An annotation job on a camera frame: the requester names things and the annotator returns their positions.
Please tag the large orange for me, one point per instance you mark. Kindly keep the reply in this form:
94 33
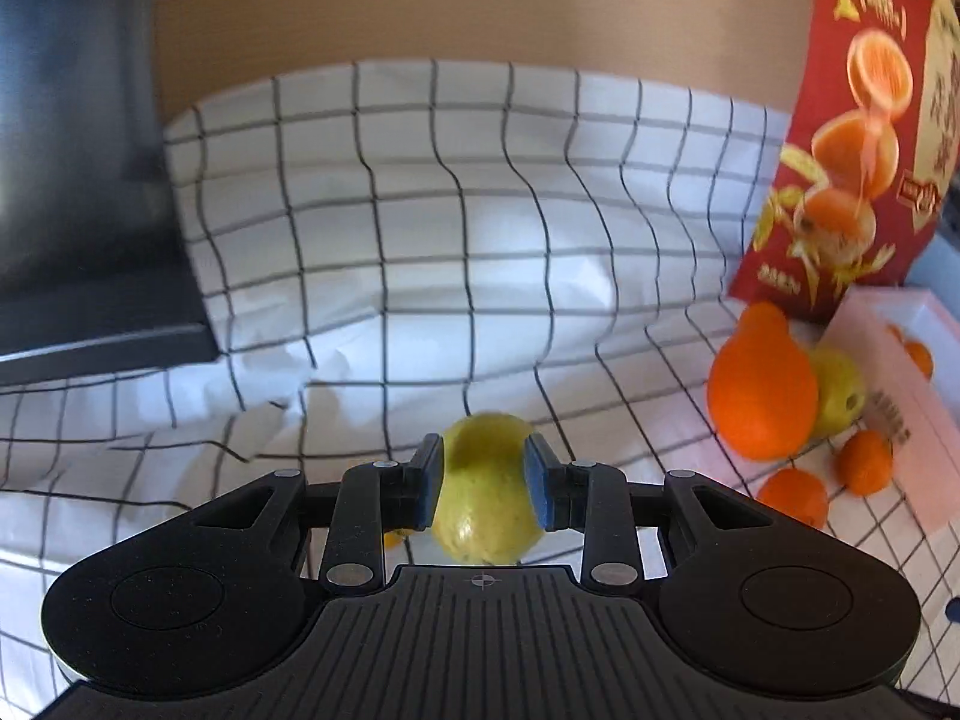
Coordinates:
761 397

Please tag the dark monitor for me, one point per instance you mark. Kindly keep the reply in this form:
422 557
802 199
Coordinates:
75 127

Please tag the green lemon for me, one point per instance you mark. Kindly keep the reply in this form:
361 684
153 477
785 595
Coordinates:
840 394

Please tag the red snack bag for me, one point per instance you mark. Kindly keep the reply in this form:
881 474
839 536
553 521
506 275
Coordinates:
825 90

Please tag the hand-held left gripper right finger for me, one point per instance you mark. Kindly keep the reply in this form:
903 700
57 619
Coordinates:
540 491

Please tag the white black checked cloth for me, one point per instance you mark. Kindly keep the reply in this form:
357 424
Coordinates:
450 240

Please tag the yellow lemon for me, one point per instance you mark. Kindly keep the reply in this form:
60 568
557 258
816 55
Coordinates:
484 495

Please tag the tiny orange kumquat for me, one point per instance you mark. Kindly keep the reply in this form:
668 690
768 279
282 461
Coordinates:
392 538

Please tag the small mandarin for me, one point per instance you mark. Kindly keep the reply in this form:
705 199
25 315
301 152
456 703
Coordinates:
795 499
919 358
866 463

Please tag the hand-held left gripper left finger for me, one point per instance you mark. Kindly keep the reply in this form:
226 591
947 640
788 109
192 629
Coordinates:
427 489

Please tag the pink cardboard box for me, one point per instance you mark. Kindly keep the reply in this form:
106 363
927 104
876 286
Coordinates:
885 375

